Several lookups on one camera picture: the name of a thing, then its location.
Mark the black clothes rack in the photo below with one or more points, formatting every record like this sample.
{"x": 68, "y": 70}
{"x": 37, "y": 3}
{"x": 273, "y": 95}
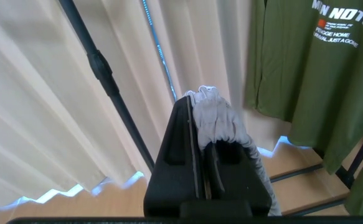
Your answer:
{"x": 101, "y": 68}

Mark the green long-sleeved shirt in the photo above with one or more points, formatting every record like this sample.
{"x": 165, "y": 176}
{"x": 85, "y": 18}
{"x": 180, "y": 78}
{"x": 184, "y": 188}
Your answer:
{"x": 309, "y": 77}

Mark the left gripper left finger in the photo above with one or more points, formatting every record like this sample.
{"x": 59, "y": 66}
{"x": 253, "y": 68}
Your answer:
{"x": 172, "y": 186}

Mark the beige curtain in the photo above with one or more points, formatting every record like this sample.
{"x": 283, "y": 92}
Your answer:
{"x": 44, "y": 109}

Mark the pale grey garment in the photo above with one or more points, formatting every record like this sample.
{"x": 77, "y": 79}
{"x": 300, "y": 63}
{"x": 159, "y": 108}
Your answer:
{"x": 215, "y": 118}

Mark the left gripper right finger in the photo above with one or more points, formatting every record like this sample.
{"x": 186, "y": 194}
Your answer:
{"x": 237, "y": 186}

